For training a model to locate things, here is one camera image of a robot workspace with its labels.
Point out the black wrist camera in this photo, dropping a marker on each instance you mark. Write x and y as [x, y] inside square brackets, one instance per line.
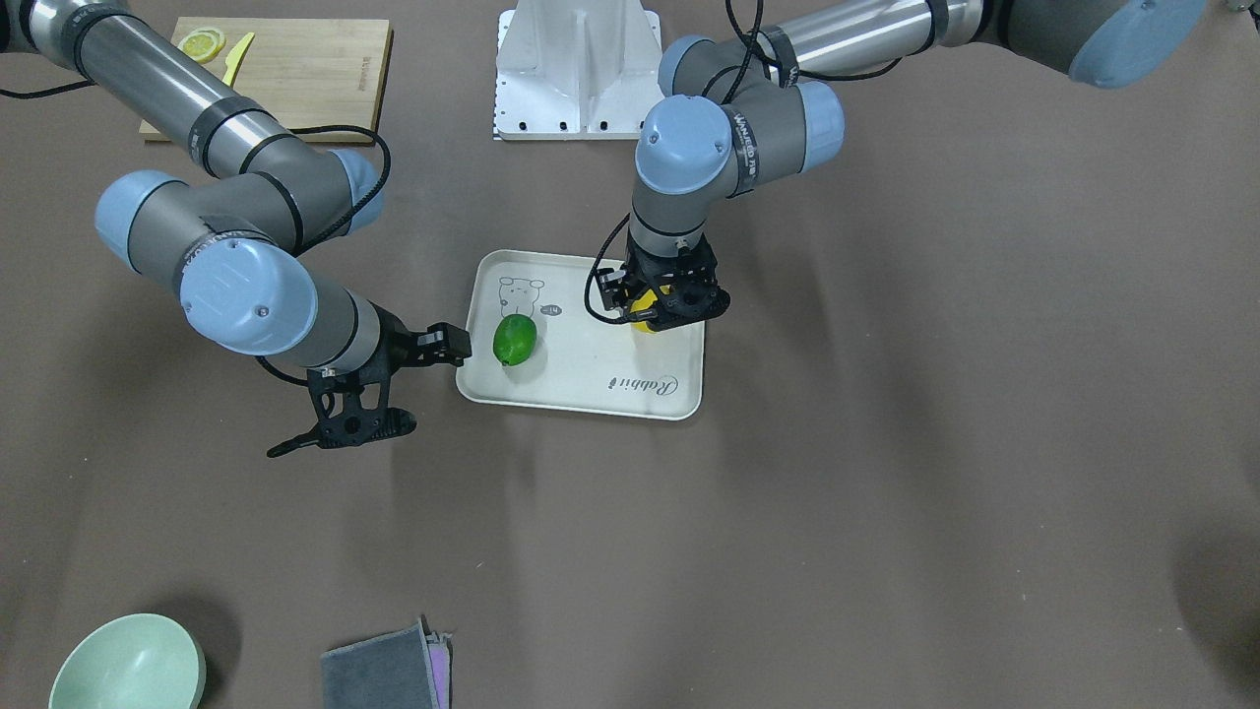
[352, 410]
[688, 296]

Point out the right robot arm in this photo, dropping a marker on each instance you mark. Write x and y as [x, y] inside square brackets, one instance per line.
[230, 250]

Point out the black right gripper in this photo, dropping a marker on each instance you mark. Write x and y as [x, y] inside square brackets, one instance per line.
[397, 346]

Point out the pale green bowl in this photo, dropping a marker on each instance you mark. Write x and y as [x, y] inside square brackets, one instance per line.
[140, 660]

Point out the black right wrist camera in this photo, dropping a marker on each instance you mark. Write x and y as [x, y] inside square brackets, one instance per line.
[352, 410]

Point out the lemon slice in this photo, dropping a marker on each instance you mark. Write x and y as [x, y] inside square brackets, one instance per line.
[203, 44]

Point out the wooden cutting board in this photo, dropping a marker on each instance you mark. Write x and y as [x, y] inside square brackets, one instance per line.
[306, 72]

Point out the white rabbit tray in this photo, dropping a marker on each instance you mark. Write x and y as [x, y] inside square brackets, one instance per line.
[578, 364]

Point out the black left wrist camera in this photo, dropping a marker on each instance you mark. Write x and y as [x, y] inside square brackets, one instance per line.
[688, 296]

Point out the grey folded cloth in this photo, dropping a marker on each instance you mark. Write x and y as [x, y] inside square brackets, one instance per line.
[411, 668]

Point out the yellow plastic knife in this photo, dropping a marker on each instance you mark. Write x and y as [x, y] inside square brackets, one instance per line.
[235, 58]

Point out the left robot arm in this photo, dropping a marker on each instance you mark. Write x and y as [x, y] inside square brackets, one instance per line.
[737, 114]

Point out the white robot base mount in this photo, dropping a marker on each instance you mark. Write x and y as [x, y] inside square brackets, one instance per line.
[575, 70]

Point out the green lime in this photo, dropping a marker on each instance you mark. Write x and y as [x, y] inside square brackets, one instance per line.
[514, 339]

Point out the yellow lemon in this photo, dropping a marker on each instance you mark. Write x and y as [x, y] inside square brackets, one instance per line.
[646, 311]

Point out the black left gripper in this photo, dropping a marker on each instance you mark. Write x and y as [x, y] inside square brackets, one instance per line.
[612, 288]

